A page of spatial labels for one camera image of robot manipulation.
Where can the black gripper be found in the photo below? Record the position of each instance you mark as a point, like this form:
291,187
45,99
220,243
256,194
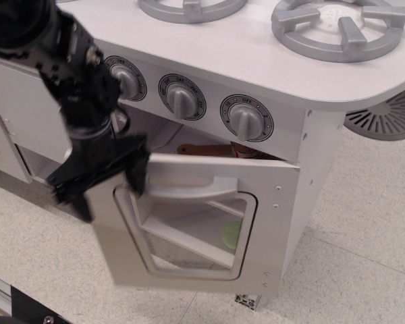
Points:
95,157

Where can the white oven door with window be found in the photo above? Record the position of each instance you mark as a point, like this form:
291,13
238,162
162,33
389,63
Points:
178,245

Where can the grey oven door handle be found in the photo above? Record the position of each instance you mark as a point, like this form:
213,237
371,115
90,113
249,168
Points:
220,187

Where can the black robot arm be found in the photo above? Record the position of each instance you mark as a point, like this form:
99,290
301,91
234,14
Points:
37,34

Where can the wooden spoon in oven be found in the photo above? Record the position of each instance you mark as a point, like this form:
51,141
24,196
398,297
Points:
213,150

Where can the green round toy in oven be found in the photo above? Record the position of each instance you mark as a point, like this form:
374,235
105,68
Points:
230,234

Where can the white cabinet door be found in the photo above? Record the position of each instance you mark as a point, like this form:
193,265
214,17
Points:
31,114

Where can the grey left stove knob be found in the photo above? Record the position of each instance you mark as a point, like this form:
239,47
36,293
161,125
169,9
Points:
131,80

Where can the grey stove knob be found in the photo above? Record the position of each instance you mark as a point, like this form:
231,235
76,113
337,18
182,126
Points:
247,118
182,97
131,80

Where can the grey middle stove knob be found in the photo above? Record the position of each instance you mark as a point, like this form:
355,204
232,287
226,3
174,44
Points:
182,97

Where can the red toy can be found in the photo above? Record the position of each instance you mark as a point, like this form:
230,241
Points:
241,151

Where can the grey right stove knob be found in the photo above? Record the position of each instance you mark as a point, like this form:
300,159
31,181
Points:
247,118

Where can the white toy kitchen stove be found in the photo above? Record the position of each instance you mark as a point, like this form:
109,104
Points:
195,136

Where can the grey left burner grate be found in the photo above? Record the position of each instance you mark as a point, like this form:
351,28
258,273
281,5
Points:
191,12

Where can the grey burner grate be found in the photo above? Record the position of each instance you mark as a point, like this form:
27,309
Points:
191,12
354,46

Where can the grey right burner grate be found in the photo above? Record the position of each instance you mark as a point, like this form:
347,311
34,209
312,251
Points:
354,46

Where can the grey slotted round disc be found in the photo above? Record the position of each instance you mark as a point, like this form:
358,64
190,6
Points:
384,121

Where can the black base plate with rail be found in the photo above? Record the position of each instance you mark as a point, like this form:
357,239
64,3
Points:
16,305

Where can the aluminium extrusion rail under stove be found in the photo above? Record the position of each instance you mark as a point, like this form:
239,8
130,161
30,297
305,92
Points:
249,301

